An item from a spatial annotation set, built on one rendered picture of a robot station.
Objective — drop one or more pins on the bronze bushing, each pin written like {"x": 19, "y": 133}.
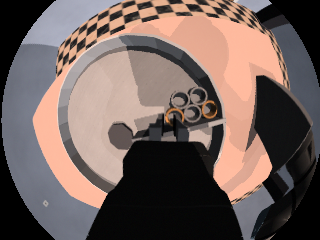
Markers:
{"x": 213, "y": 110}
{"x": 172, "y": 109}

